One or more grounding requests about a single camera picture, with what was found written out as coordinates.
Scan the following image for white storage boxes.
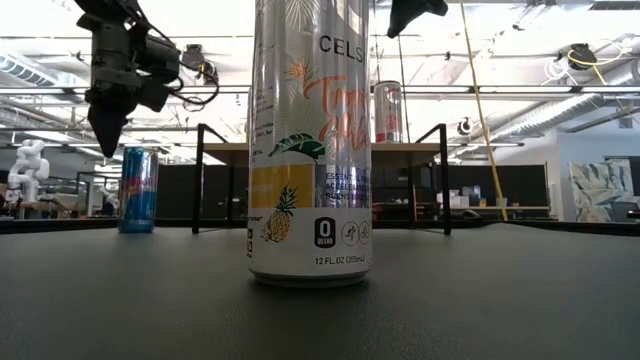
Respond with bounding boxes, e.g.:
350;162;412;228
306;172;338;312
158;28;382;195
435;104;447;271
447;185;484;209

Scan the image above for yellow power cable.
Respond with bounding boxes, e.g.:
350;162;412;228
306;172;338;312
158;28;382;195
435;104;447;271
458;0;509;222

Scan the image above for long ceiling light strip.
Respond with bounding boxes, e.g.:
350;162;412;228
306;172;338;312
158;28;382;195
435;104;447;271
0;84;640;97

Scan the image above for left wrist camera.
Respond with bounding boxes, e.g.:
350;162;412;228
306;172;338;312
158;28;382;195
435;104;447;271
134;33;182;114

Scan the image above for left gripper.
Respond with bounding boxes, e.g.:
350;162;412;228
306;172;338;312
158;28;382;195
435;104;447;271
84;14;146;159

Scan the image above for ventilation duct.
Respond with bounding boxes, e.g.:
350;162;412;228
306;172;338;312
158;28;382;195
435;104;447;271
492;92;640;146
0;52;89;104

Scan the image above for black ceiling cable reel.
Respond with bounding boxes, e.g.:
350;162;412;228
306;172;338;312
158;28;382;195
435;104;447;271
179;43;220;86
567;42;600;71

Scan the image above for Celsius Peach Vibe can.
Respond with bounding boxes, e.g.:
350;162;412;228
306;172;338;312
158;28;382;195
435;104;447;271
373;80;404;145

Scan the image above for blue Red Bull can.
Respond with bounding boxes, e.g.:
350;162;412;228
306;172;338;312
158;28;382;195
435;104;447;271
118;147;160;234

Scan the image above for Celsius Tropical Vibe can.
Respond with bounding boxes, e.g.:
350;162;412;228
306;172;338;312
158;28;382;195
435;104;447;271
247;0;374;289

